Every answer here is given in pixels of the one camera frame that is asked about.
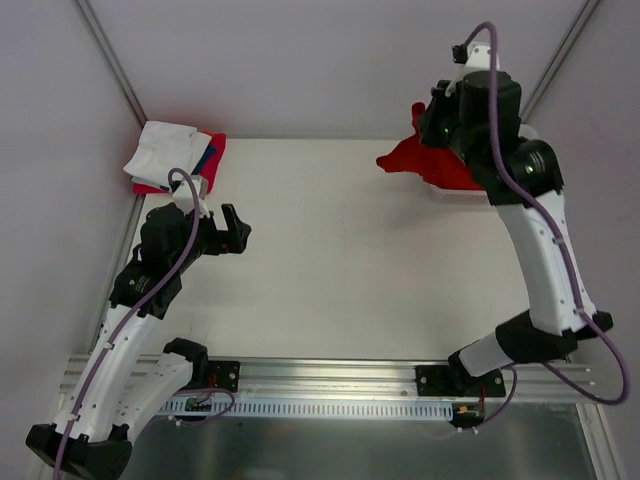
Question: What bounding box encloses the red t shirt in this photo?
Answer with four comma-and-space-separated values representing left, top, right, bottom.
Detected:
376, 102, 482, 192

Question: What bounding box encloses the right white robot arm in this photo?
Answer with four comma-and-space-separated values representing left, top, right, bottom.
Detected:
417, 71, 613, 396

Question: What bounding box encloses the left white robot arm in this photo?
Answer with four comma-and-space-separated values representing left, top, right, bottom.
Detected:
26, 203, 252, 479

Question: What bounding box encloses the blue folded t shirt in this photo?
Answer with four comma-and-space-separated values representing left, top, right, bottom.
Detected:
191, 145, 223, 193

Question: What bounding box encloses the white plastic basket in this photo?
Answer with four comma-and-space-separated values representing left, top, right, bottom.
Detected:
429, 185, 489, 206

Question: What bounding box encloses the white folded t shirt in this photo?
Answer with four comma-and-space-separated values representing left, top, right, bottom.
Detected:
123, 121, 212, 190

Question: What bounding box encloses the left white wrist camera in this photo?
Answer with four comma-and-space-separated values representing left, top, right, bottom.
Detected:
172, 177, 210, 218

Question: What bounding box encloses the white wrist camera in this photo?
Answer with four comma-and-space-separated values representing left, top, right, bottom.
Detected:
452, 41, 491, 77
172, 177, 210, 218

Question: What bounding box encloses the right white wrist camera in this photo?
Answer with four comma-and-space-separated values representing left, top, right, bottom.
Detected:
452, 41, 491, 77

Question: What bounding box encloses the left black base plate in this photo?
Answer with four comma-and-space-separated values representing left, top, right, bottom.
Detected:
187, 360, 241, 393

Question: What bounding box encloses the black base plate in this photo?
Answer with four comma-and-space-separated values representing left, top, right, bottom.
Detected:
187, 360, 241, 393
414, 364, 506, 398

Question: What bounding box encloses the aluminium mounting rail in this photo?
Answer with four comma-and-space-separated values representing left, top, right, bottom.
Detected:
58, 353, 599, 404

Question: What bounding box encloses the white slotted cable duct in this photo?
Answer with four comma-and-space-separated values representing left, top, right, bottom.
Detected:
158, 396, 453, 422

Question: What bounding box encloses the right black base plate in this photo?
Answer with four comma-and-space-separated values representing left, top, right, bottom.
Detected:
414, 364, 506, 398

